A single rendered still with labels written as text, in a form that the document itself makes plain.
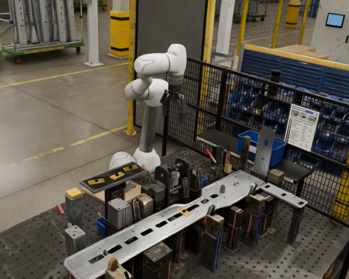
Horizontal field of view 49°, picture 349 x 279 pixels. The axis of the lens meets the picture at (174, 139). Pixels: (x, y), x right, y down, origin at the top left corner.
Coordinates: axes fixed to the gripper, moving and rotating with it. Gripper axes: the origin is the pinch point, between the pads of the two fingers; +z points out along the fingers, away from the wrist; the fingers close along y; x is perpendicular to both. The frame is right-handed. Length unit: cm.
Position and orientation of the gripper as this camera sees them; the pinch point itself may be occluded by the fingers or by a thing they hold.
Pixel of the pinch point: (172, 118)
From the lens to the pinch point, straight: 219.3
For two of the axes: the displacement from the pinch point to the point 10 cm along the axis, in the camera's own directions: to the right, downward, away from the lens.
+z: -0.7, 9.1, 4.2
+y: 7.0, 3.4, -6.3
